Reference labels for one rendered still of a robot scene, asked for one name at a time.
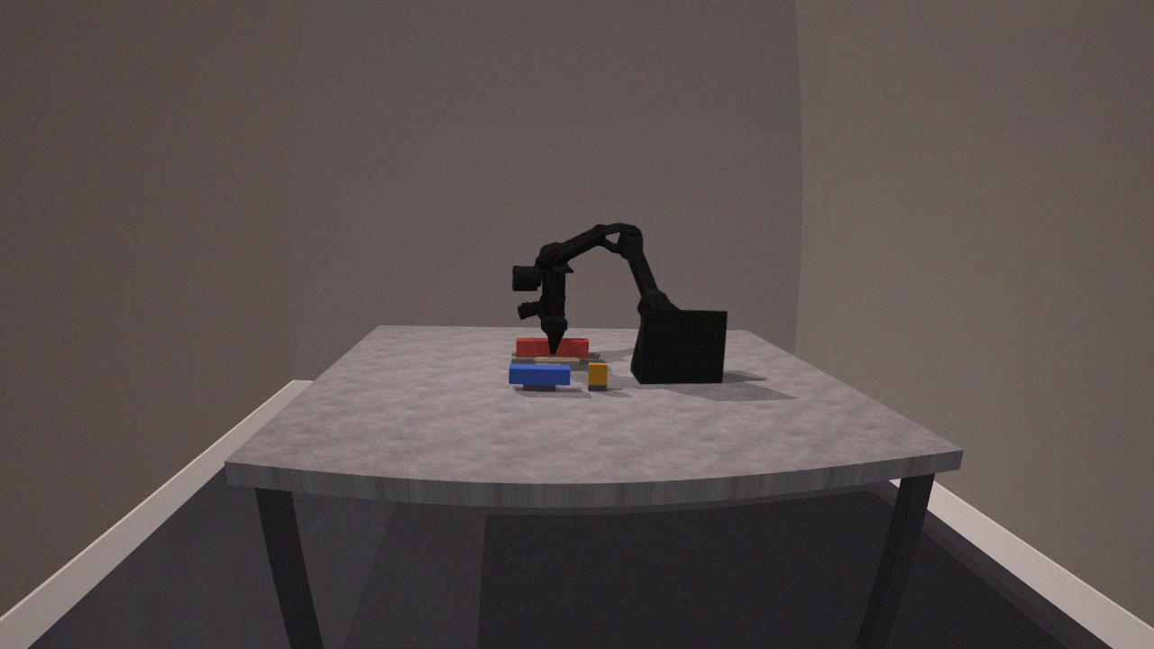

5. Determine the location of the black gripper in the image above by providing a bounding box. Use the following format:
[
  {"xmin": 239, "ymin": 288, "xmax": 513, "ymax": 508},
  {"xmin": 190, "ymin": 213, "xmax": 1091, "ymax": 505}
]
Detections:
[{"xmin": 540, "ymin": 290, "xmax": 567, "ymax": 355}]

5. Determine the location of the orange rectangular block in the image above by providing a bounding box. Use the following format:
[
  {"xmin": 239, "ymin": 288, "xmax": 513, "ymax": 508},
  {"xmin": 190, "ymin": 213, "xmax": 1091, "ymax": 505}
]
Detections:
[{"xmin": 589, "ymin": 363, "xmax": 608, "ymax": 385}]

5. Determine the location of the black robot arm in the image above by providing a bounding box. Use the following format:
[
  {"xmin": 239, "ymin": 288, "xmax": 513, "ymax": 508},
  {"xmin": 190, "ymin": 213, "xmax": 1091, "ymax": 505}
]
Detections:
[{"xmin": 512, "ymin": 223, "xmax": 679, "ymax": 320}]

